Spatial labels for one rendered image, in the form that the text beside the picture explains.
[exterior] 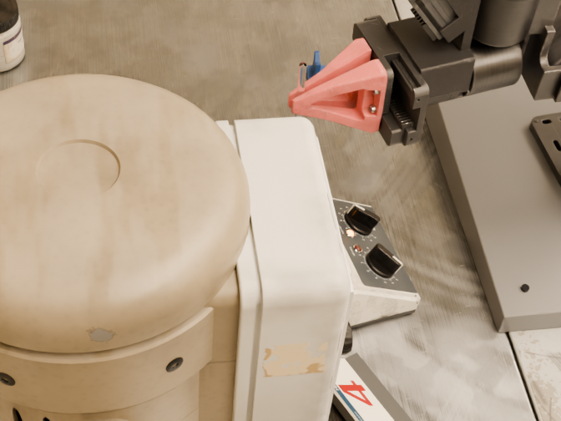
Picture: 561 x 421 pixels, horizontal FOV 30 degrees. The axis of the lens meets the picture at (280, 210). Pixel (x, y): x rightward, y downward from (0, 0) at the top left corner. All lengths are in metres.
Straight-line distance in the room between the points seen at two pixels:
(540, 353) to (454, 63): 0.33
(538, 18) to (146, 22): 0.60
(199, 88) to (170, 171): 0.95
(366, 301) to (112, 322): 0.72
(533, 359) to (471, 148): 0.25
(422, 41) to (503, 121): 0.33
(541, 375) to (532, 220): 0.17
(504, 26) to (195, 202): 0.60
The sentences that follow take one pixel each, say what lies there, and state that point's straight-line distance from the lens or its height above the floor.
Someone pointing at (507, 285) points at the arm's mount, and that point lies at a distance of 1.07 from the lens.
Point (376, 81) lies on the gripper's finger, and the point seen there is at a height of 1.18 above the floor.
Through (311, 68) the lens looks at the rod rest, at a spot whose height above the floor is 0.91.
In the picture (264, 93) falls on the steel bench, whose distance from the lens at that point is 1.25.
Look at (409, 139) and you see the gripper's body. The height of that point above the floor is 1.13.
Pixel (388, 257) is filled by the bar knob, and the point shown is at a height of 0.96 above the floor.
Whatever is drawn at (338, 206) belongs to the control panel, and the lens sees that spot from 1.06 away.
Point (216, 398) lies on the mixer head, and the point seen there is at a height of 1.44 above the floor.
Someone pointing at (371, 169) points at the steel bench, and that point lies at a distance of 1.18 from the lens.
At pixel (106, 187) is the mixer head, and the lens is 0.31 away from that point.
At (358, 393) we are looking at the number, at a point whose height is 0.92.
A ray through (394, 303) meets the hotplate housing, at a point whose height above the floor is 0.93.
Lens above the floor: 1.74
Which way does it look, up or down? 49 degrees down
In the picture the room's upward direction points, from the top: 6 degrees clockwise
